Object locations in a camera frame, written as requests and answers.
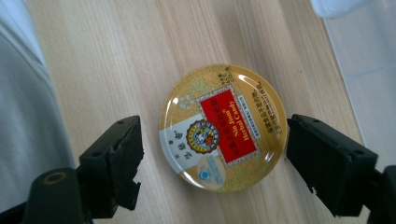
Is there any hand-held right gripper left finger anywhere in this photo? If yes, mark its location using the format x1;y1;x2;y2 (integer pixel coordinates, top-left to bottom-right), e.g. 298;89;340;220
78;115;145;219

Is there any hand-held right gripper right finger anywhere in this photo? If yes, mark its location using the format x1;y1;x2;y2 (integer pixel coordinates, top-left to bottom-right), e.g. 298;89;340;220
286;113;379;217

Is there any round gold candy tin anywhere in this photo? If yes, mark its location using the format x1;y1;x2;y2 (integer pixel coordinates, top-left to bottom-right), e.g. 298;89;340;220
158;63;288;193

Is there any white plastic object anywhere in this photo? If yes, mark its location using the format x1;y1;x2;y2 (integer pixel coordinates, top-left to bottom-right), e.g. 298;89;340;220
309;0;375;19

